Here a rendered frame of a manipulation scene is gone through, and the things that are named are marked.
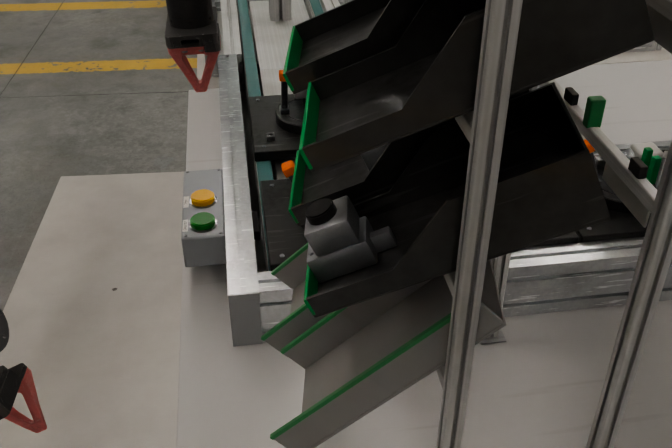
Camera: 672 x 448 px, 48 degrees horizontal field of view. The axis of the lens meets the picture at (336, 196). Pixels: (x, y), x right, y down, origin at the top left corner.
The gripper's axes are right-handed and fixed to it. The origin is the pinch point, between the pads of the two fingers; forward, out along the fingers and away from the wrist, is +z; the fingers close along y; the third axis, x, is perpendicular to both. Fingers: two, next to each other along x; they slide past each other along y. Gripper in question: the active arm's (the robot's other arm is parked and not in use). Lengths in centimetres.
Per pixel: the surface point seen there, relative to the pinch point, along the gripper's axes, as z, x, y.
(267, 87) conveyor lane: 32, -11, 67
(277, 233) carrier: 26.7, -8.7, 1.1
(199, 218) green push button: 26.2, 3.5, 6.7
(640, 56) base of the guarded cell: 40, -114, 84
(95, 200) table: 37, 25, 32
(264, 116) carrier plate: 27, -9, 41
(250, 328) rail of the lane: 34.3, -3.2, -11.7
